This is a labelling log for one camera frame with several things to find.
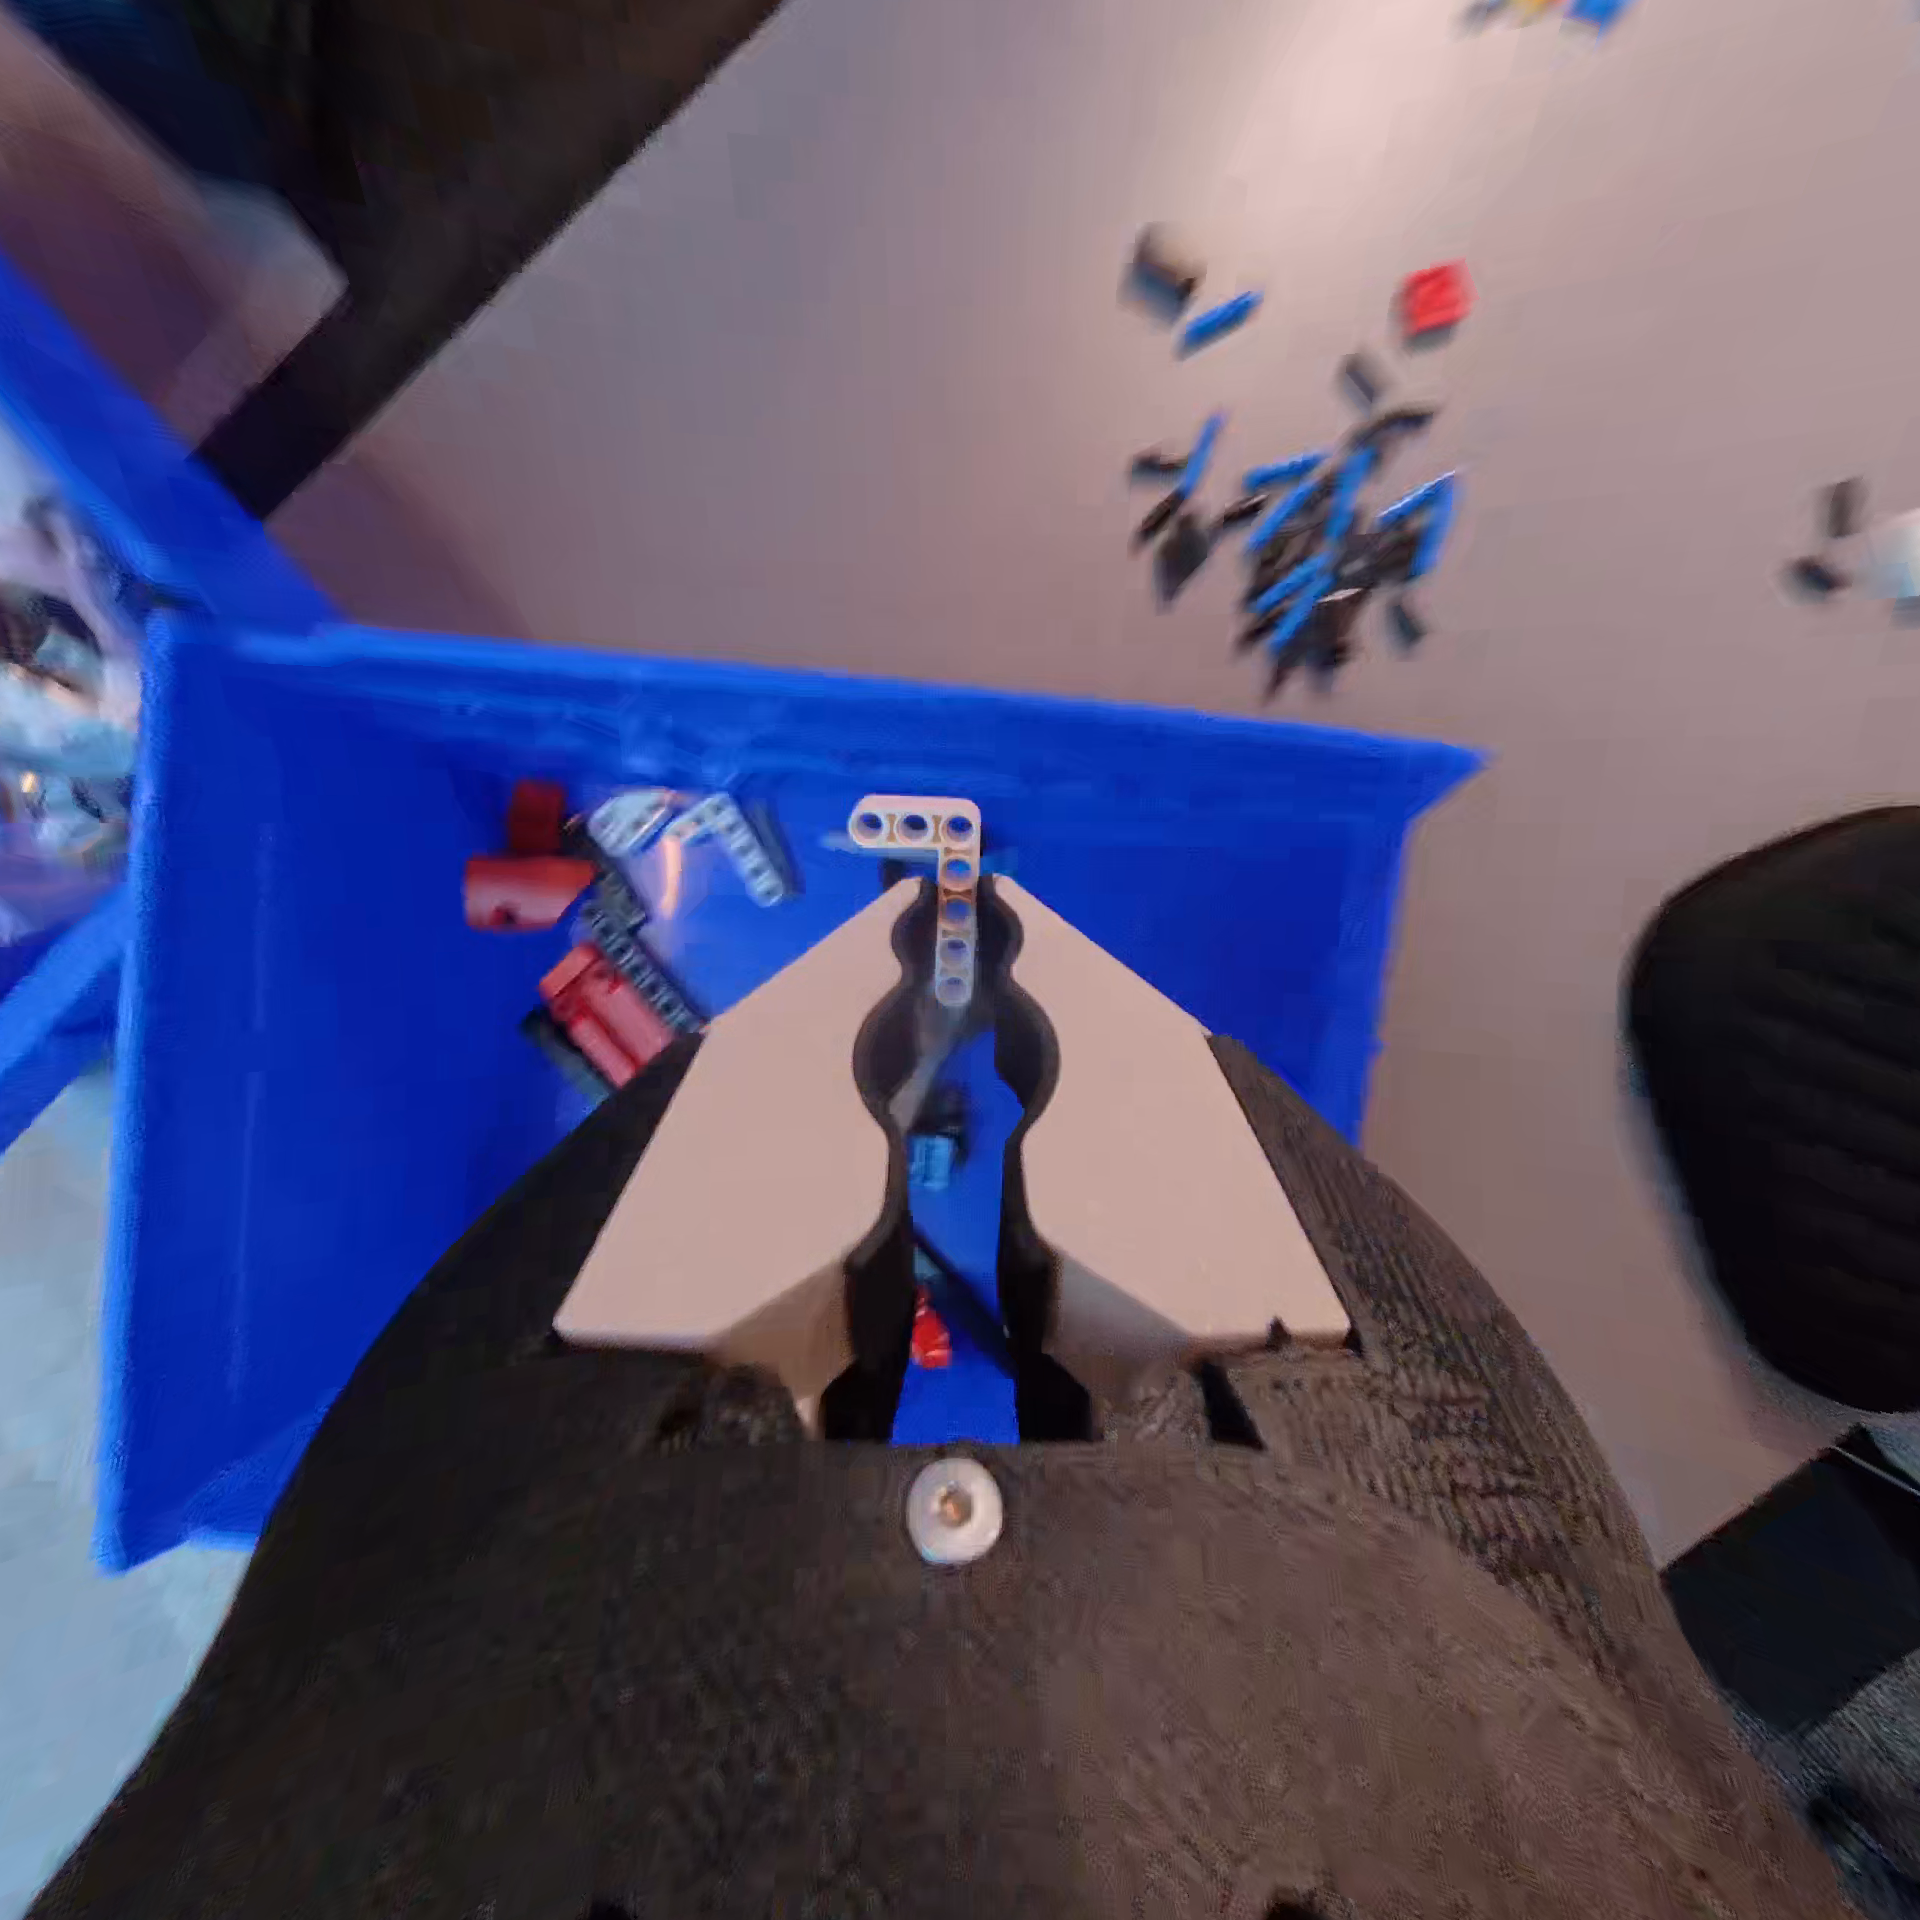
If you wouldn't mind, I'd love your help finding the white angled lego beam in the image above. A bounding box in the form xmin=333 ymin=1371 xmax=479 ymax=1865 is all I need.
xmin=847 ymin=795 xmax=984 ymax=1007

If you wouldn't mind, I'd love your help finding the heap of red grey lego beams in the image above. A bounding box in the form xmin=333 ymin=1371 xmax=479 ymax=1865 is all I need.
xmin=462 ymin=776 xmax=976 ymax=1374

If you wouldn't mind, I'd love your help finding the pile of blue black lego pins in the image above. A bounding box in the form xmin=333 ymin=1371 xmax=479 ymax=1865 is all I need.
xmin=1123 ymin=223 xmax=1478 ymax=699

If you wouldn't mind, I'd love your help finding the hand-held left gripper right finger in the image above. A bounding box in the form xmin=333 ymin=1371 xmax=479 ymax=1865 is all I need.
xmin=986 ymin=872 xmax=1352 ymax=1404

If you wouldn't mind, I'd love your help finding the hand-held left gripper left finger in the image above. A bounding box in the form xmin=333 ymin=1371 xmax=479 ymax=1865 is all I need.
xmin=550 ymin=872 xmax=923 ymax=1432

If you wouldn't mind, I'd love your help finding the black padded wrist rest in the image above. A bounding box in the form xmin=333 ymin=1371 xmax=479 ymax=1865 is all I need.
xmin=1623 ymin=805 xmax=1920 ymax=1414

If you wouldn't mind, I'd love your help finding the small clear plastic bag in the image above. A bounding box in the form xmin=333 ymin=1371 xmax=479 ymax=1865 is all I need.
xmin=0 ymin=433 xmax=152 ymax=947

